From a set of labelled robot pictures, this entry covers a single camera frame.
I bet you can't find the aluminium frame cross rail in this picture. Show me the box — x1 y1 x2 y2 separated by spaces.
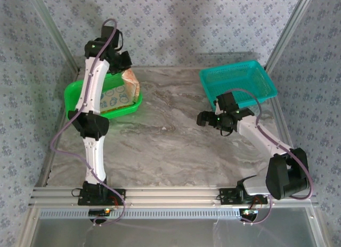
29 185 319 208

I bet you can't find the grey slotted cable duct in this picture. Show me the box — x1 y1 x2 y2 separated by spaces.
39 208 242 220

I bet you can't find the teal and cream bunny towel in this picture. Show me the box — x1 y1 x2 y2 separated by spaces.
99 83 138 113

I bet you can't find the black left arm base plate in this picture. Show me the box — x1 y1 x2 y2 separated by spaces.
77 188 126 206

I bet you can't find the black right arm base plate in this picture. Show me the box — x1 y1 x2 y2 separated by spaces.
218 187 269 205

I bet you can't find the teal plastic basket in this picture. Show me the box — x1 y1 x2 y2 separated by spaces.
199 60 278 112

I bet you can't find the green plastic basket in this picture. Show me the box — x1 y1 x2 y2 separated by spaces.
63 71 144 119

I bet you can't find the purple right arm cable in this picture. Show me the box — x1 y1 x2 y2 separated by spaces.
229 87 314 226

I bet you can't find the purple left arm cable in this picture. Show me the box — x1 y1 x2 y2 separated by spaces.
50 19 127 228

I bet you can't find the aluminium frame post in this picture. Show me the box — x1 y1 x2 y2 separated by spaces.
25 0 80 72
265 0 318 71

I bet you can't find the light orange character print towel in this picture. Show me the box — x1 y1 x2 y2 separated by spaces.
121 68 141 104

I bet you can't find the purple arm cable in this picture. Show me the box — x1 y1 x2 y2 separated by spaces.
229 87 314 226
50 19 127 228

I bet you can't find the translucent grey lower panel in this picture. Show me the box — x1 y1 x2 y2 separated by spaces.
20 207 324 247

